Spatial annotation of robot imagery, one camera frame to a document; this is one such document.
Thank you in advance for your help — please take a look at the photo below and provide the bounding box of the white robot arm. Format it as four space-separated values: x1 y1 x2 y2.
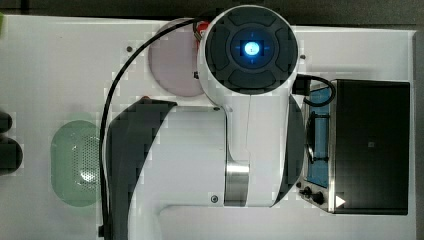
100 5 304 240

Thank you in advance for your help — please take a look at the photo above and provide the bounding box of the lilac round plate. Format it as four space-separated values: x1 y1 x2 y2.
148 24 203 97

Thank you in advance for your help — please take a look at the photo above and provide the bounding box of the red ketchup bottle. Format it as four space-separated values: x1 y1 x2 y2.
192 21 209 47

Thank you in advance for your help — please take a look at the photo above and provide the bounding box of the green perforated colander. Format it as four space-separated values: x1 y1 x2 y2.
50 120 100 207

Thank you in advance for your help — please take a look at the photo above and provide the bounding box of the black toaster oven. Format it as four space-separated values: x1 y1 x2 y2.
296 79 410 215

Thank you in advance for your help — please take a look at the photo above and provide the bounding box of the large black pan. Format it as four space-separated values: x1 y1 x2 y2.
0 137 23 176

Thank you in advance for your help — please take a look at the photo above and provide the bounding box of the small black pot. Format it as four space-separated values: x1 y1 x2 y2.
0 111 13 133

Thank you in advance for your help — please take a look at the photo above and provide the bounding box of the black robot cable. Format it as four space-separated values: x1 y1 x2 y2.
97 17 202 239

